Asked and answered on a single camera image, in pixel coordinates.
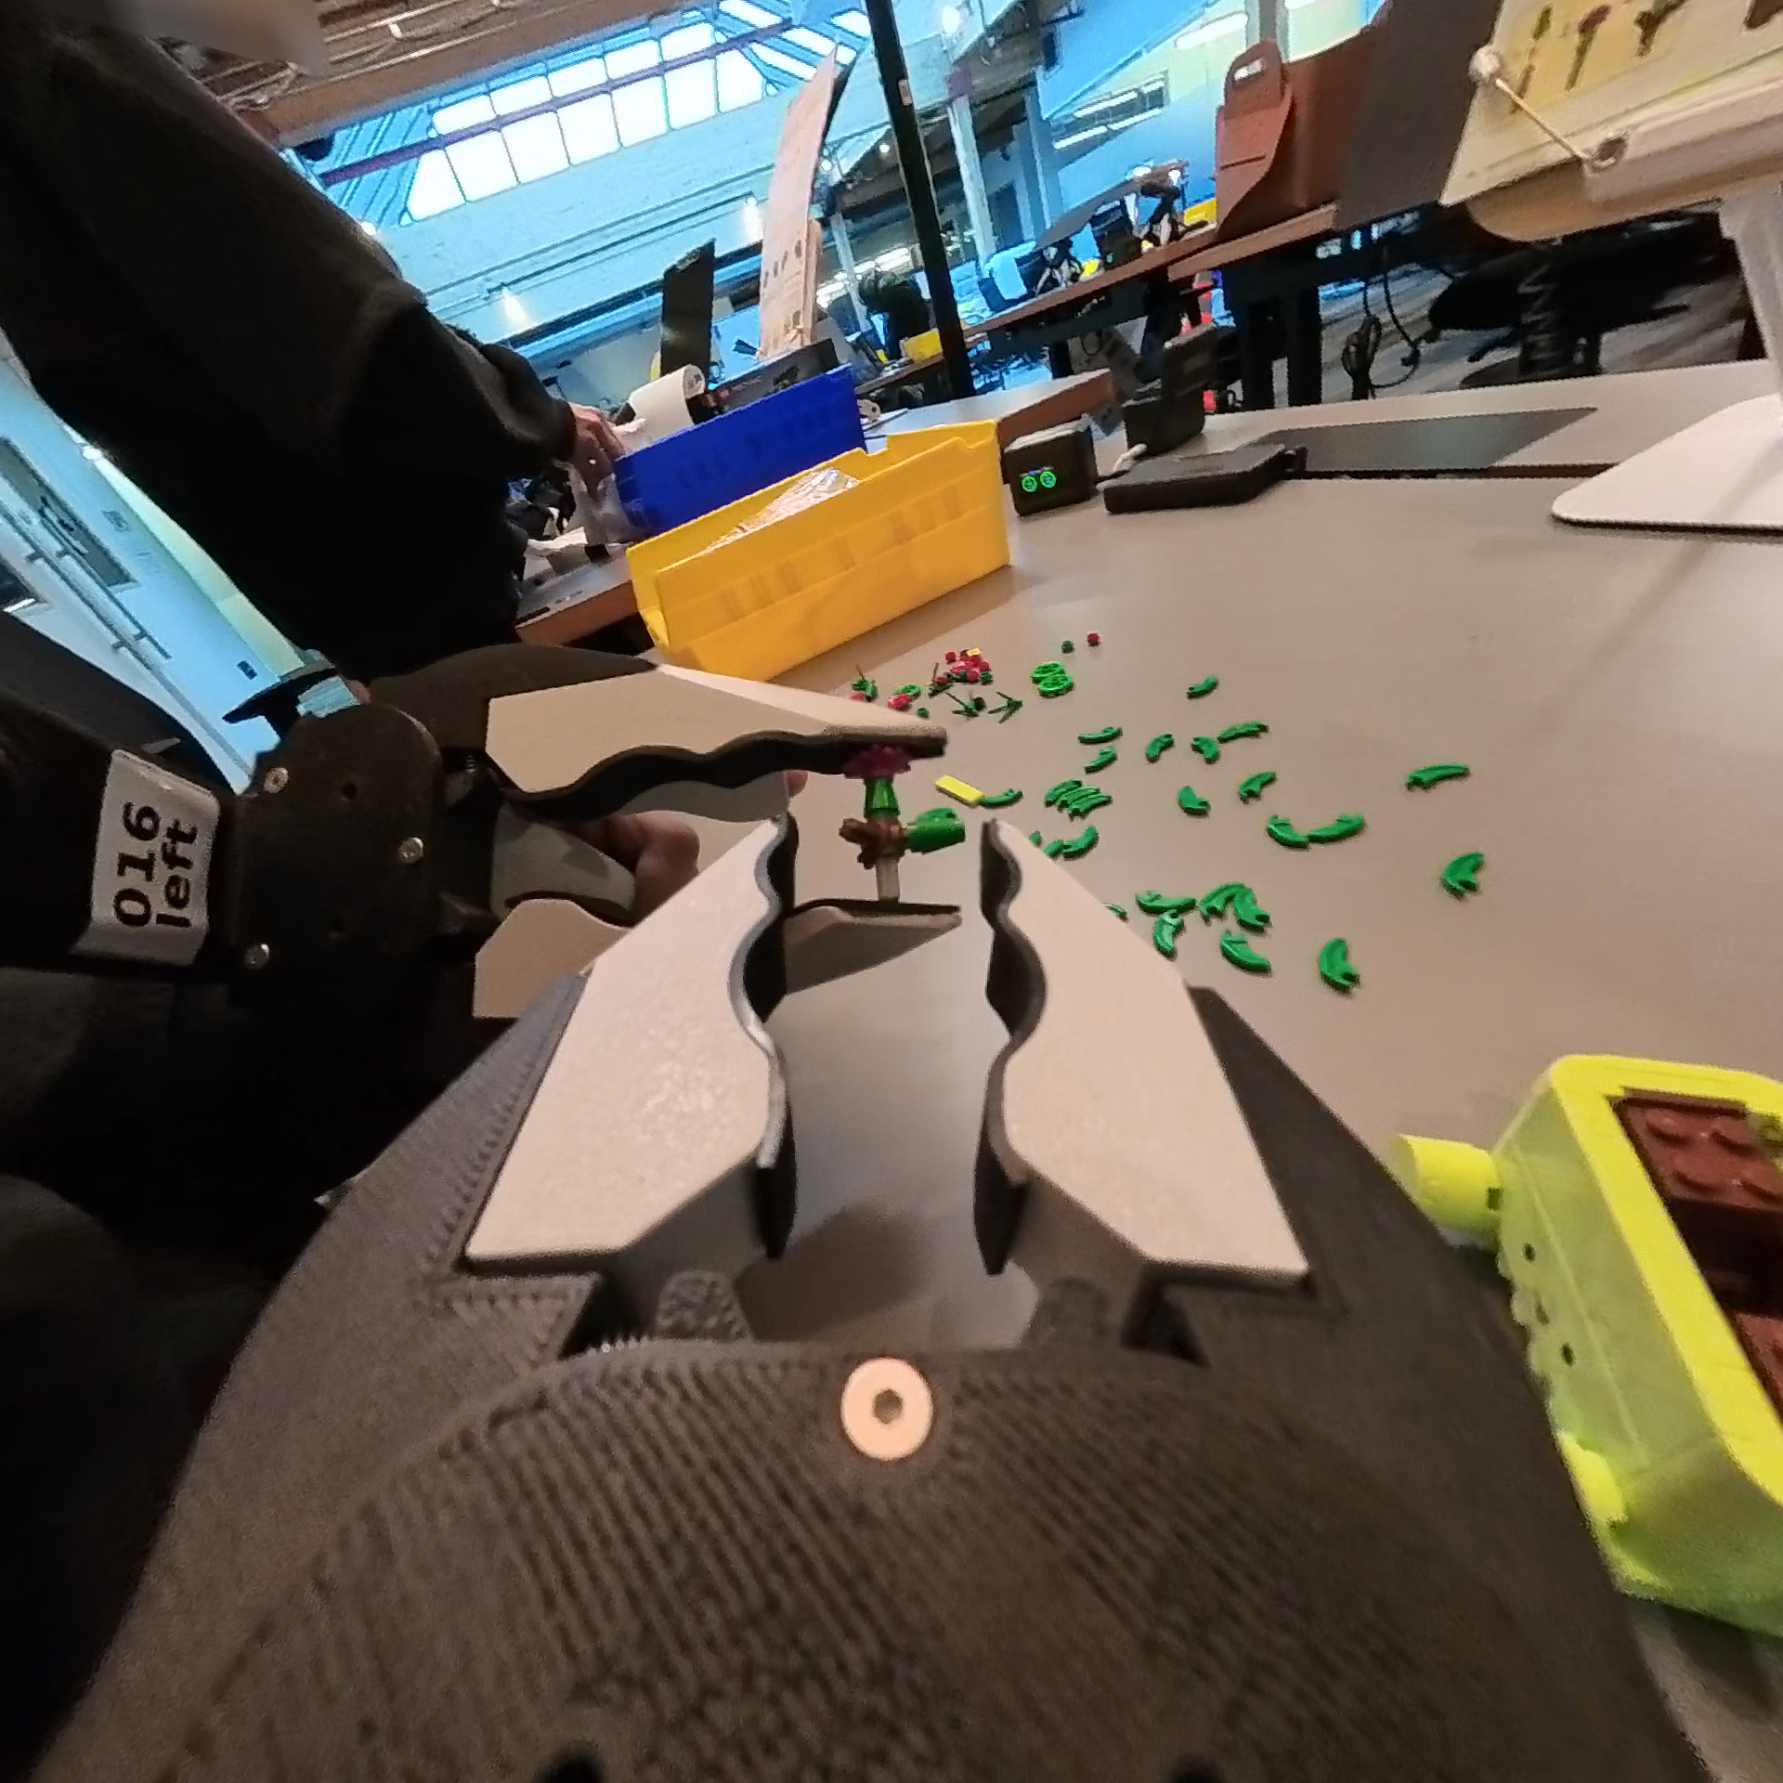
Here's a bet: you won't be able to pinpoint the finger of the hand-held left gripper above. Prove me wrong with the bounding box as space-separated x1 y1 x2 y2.
484 664 952 827
469 898 965 1022

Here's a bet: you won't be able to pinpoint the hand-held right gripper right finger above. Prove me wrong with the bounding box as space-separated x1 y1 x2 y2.
975 816 1314 1284

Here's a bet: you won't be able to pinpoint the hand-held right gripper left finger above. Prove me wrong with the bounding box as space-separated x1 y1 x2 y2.
462 812 802 1273

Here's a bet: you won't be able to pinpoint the toy brick flower stem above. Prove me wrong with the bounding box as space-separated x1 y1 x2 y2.
839 745 965 909

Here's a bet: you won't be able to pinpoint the person's left hand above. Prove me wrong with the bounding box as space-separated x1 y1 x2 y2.
573 812 702 922

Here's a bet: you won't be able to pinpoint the yellow plastic bin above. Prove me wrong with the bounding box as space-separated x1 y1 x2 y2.
625 419 1012 686

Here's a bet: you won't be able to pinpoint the scattered green toy leaves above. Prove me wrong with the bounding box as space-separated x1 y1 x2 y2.
848 634 1489 994

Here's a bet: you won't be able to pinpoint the blue plastic bin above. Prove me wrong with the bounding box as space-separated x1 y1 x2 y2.
612 365 872 539

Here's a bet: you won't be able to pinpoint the person's dark clothing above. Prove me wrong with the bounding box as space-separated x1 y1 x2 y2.
0 961 559 1772

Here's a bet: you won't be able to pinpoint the black background monitor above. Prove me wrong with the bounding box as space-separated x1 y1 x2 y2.
657 240 716 380

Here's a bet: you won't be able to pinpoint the lime green printed fixture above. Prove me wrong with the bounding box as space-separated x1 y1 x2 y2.
1392 1054 1783 1639

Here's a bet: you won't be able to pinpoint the black charger with green lights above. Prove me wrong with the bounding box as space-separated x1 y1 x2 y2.
1002 424 1103 519

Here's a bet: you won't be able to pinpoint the tan cardboard sheet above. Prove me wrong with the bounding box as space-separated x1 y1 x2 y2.
757 56 852 365

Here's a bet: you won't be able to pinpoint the flat black device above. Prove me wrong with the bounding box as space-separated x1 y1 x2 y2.
1103 443 1309 519

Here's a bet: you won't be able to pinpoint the black vertical pole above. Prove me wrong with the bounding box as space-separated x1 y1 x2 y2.
863 0 976 407

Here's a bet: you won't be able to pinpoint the brown toy brick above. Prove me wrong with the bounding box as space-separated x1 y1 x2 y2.
1612 1091 1783 1416

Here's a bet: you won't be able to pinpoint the upright black box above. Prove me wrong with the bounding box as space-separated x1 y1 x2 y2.
1119 328 1227 456

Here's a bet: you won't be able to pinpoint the background desk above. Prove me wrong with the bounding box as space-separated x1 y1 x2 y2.
960 201 1346 413

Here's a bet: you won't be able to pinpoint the booklet holder stand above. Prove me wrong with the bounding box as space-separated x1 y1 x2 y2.
1441 41 1783 242

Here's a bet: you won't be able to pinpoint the building instruction booklet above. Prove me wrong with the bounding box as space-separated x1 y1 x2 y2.
1448 0 1783 177

